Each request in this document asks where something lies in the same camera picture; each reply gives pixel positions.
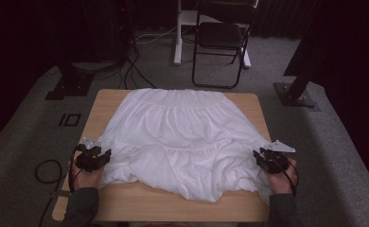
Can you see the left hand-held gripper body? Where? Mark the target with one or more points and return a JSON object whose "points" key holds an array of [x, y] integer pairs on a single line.
{"points": [[89, 157]]}

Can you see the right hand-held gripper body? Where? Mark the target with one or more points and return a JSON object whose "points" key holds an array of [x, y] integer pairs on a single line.
{"points": [[274, 159]]}

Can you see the white skirt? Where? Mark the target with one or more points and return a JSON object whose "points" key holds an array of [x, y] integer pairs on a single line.
{"points": [[182, 148]]}

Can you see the person's left hand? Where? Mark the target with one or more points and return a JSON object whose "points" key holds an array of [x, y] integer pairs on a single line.
{"points": [[86, 179]]}

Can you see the person's right hand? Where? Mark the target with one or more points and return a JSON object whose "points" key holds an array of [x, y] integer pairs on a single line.
{"points": [[280, 183]]}

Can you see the grey tape piece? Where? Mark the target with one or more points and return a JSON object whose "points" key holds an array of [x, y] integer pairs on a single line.
{"points": [[63, 194]]}

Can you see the black slanted stand with base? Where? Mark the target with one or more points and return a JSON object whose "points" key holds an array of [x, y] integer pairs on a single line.
{"points": [[296, 91]]}

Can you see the black stand with flat base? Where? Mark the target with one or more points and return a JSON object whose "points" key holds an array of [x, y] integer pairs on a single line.
{"points": [[72, 82]]}

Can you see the black folding chair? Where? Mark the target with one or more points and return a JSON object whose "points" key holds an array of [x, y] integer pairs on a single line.
{"points": [[220, 41]]}

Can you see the white desk frame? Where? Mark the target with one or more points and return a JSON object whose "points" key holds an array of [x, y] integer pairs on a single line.
{"points": [[179, 31]]}

